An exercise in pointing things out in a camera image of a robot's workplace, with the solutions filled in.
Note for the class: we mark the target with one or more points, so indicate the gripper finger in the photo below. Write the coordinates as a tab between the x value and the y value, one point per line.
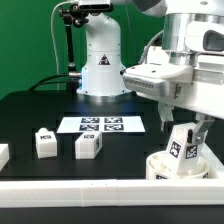
166	116
198	134

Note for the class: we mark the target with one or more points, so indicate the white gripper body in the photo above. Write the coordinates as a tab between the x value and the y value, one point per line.
206	92

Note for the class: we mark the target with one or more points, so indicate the white round stool seat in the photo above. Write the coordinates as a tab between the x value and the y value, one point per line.
161	165

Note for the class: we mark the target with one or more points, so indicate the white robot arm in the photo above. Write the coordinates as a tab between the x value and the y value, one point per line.
191	28

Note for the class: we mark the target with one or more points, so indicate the white marker sheet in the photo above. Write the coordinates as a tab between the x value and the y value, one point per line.
108	124

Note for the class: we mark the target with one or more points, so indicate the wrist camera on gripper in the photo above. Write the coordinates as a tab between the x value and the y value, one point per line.
154	79

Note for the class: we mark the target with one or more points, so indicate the white U-shaped wall fence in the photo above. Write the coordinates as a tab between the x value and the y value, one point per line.
112	192

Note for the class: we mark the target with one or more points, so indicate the camera on mount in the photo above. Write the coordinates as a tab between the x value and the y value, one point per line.
95	5

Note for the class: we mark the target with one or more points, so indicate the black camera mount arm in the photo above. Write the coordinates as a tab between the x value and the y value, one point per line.
73	16

